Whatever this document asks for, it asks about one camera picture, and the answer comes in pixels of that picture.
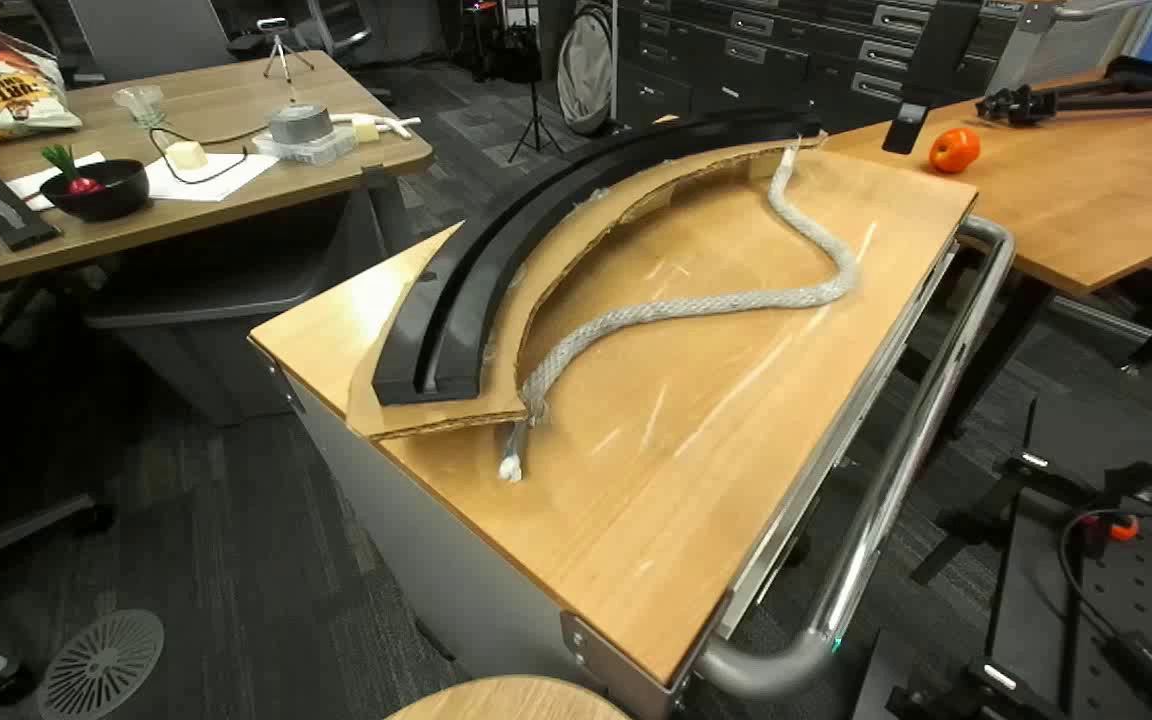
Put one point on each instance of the small silver tripod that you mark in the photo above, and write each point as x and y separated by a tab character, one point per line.
283	46

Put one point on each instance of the red toy vegetable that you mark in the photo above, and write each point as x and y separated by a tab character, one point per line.
83	185

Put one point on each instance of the black curved foam strip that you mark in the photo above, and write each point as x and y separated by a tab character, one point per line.
437	345

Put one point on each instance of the wooden office desk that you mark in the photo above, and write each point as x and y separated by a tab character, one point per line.
230	203

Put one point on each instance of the round grey disc stand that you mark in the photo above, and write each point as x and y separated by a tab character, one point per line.
586	61

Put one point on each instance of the black bowl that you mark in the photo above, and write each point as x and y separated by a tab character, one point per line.
117	197

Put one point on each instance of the black folded tripod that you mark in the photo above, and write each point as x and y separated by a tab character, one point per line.
1031	107

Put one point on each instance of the white paper sheet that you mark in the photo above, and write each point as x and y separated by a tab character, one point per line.
220	182
31	182

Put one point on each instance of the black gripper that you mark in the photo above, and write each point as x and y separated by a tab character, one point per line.
946	52

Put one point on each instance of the grey chair base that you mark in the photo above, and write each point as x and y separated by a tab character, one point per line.
31	527

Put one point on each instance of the clear crumpled plastic wrap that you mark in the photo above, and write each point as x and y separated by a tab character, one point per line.
136	107

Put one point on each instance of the white perforated round disc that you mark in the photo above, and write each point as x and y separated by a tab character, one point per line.
102	660

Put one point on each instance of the wooden side desk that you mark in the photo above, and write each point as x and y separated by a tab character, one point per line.
1108	203

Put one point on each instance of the grey tool cart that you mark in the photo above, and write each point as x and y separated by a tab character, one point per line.
443	574

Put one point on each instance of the black drawer cabinet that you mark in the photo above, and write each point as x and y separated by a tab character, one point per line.
739	61

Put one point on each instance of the black camera stand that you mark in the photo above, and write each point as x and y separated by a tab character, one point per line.
1141	481

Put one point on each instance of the small cream object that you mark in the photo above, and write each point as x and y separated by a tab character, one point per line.
185	152

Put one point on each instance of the grey duct tape roll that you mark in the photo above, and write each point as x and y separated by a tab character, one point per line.
303	126

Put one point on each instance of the orange ball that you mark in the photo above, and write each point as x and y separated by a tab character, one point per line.
952	150

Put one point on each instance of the black light stand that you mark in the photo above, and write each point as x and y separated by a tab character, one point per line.
536	107

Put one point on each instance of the grey office chair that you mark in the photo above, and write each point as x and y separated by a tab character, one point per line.
148	34

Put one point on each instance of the round wooden stool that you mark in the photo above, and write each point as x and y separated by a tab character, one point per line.
510	703

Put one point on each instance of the chip snack bag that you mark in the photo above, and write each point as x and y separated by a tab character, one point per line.
10	93

